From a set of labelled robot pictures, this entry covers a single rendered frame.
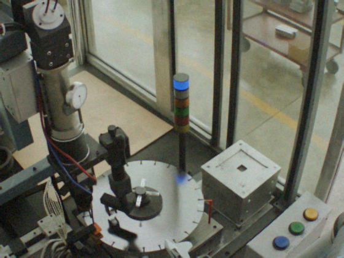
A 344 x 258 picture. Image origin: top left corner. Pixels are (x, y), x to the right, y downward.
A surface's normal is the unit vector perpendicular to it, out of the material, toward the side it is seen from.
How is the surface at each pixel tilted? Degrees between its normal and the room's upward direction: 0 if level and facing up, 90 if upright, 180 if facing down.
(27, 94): 90
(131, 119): 0
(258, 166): 0
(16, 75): 90
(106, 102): 0
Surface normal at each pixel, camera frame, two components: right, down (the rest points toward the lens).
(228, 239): -0.03, -0.76
